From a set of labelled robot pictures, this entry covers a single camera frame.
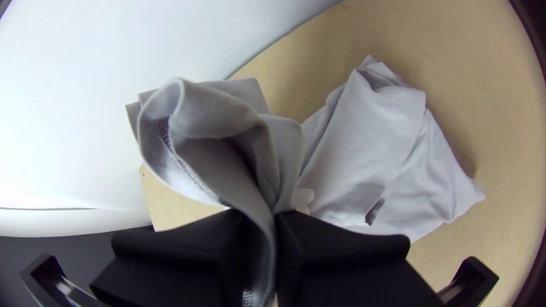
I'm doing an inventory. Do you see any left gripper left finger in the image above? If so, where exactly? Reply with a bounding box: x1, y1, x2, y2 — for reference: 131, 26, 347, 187
89, 209, 260, 307

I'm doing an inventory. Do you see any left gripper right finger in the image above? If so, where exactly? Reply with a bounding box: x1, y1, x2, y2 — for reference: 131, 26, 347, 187
275, 210, 445, 307

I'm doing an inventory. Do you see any grey t-shirt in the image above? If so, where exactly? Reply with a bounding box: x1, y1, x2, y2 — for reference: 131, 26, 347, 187
125, 54, 487, 307

